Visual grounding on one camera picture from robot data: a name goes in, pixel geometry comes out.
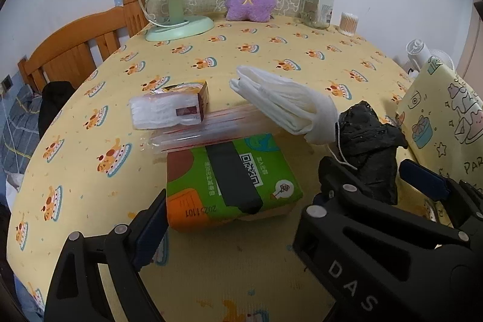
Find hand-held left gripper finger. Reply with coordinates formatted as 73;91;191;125
43;188;168;322

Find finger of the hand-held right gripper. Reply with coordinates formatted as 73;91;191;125
318;156;401;209
400;160;483;228

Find black plastic bag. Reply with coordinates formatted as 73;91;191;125
337;100;409;206

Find green orange tissue pack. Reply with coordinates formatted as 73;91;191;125
166;133;303;232

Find patterned fabric storage box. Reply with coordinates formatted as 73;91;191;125
394;56;483;194

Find white cloth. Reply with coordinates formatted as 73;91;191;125
229;65;339;145

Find clear plastic straw pack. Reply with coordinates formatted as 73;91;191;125
140;107;272;157

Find white standing fan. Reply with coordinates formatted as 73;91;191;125
405;38;455;75

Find cotton pad pack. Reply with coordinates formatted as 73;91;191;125
129;81;210;130

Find pink door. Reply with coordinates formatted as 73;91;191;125
455;1;483;81

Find yellow printed tablecloth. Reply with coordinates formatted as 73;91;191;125
7;14;483;322

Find cotton swab container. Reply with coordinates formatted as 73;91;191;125
340;12;359;36

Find black cloth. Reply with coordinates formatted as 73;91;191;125
38;81;76;136

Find blue plaid pillow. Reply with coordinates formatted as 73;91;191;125
0;85;44;175

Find glass jar with dark lid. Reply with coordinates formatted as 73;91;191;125
300;0;334;30

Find wooden bed headboard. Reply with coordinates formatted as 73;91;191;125
17;0;148;94

